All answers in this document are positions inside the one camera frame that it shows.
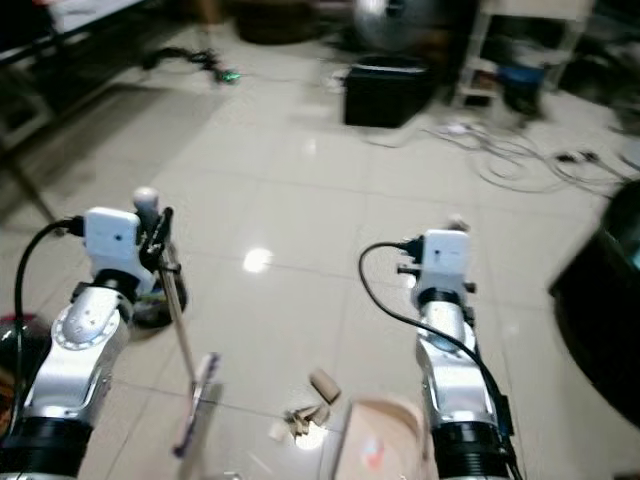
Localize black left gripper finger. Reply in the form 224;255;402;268
148;206;175;257

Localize broom with thin metal handle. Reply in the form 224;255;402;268
132;186;222;460

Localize beige dustpan with long handle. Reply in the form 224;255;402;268
334;215;469;480

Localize black round floor disc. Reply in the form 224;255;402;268
133;294;190;330

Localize brown cardboard roll scrap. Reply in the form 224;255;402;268
308;367;344;405

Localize dark red round object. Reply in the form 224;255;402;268
0;312;53;385

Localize black box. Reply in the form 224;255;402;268
344;56;437;129

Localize crumpled beige paper scrap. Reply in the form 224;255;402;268
283;404;327;441

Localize large black bin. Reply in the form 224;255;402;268
547;180;640;403

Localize blue container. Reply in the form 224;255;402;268
502;62;548;113

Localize dark table with metal legs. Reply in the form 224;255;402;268
0;0;166;225

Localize white shelf rack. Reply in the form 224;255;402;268
453;0;597;111

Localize dark round base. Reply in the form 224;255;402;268
234;0;323;47

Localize round grey fan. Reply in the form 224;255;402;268
354;0;433;55

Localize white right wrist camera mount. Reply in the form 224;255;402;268
420;228;478;299

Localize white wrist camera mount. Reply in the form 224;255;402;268
82;207;153;293
420;228;478;299

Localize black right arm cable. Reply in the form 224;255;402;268
357;238;523;473

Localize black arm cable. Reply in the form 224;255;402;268
14;217;87;441
357;238;523;473

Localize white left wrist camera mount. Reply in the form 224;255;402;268
82;207;153;293

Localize tangled grey floor cables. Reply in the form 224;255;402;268
432;113;640;197

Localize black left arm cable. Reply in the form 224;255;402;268
14;217;87;441

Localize black cable with green light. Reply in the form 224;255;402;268
144;44;243;87

